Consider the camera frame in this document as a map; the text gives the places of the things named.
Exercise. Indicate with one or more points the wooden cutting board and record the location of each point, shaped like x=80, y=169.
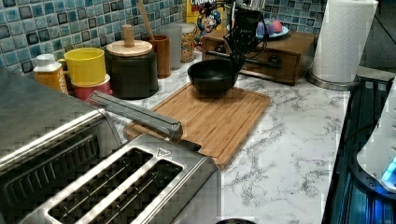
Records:
x=219, y=124

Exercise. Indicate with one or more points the frosted grey tumbler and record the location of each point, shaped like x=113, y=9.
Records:
x=173, y=32

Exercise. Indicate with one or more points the black canister wooden lid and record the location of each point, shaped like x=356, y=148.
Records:
x=132, y=66

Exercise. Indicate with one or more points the stainless toaster oven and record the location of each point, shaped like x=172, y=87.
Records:
x=48, y=141

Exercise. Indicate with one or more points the clear cereal jar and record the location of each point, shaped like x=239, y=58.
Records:
x=187, y=41

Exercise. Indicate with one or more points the stainless two-slot toaster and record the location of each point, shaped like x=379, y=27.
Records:
x=147, y=181

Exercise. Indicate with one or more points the light blue plate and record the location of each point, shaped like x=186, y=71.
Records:
x=275, y=35

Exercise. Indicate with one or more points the cereal box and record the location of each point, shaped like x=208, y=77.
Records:
x=205, y=21

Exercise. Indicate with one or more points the red bowl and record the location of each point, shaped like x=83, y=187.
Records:
x=84, y=93

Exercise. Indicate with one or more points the yellow plastic cup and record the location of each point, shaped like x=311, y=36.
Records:
x=85, y=66

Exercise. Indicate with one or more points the orange bottle white cap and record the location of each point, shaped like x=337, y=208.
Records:
x=49, y=72

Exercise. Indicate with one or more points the black bowl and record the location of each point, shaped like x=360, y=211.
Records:
x=213, y=77

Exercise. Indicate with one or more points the wooden drawer box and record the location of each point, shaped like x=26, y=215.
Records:
x=284, y=59

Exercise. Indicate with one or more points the paper towel roll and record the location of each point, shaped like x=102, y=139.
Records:
x=341, y=41

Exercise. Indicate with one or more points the brown wooden utensil holder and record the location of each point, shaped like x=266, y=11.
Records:
x=161, y=46

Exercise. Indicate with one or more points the wooden spoon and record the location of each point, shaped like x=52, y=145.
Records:
x=145, y=19

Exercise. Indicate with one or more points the toy purple plum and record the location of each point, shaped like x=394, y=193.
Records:
x=265, y=28

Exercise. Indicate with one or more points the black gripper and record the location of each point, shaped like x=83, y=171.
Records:
x=241, y=38

